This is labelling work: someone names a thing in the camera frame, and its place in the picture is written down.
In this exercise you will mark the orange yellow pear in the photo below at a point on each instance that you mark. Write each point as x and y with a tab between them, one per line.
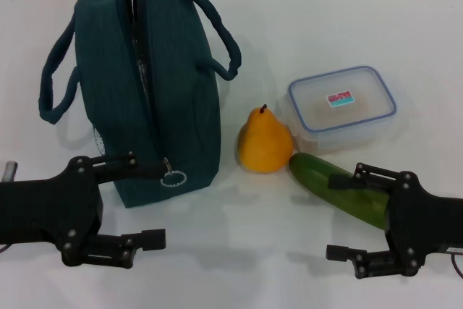
266	142

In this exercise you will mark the clear food container blue rim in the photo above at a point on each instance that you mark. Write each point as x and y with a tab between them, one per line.
343	113

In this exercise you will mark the green cucumber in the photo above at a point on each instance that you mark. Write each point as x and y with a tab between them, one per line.
314	175

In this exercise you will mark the dark teal insulated lunch bag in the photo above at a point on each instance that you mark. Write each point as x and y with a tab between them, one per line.
173	88

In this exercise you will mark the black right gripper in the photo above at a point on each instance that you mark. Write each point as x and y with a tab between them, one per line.
423	222

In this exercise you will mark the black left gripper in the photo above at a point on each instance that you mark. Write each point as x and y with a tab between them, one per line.
47	211

